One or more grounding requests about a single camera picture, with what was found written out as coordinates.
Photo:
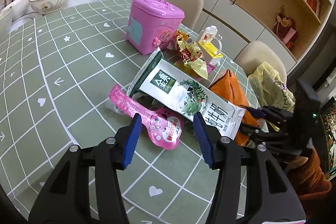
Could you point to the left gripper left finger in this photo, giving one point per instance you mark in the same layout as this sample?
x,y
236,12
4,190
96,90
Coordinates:
x,y
64,198

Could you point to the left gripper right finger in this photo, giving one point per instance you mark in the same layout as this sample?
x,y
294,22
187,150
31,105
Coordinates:
x,y
270,197

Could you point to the orange plastic bag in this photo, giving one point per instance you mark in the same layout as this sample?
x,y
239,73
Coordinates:
x,y
226,85

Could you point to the green white milk pouch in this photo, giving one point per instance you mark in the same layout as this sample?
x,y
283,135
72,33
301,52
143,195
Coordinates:
x,y
181,93

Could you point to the gold yellow snack wrapper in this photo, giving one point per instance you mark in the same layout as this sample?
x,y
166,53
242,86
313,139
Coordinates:
x,y
190,57

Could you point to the near beige chair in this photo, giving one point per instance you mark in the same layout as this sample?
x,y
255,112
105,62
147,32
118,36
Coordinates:
x,y
254,54

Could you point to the red gift bag bouquet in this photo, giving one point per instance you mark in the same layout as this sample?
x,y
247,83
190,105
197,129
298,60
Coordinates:
x,y
285,28

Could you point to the white yellow toy box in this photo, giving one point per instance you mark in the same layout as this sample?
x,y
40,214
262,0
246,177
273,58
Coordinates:
x,y
210,43

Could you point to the green grid tablecloth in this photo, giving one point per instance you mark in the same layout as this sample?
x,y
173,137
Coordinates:
x,y
56,75

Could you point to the red framed picture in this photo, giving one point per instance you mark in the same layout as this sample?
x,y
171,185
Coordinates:
x,y
314,5

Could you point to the pink toy box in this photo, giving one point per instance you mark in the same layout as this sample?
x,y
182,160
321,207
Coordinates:
x,y
152,24

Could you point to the small white bowl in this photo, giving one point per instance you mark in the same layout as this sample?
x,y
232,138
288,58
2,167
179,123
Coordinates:
x,y
6,21

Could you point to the white rectangular dish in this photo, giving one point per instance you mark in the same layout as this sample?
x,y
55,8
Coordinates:
x,y
18,8

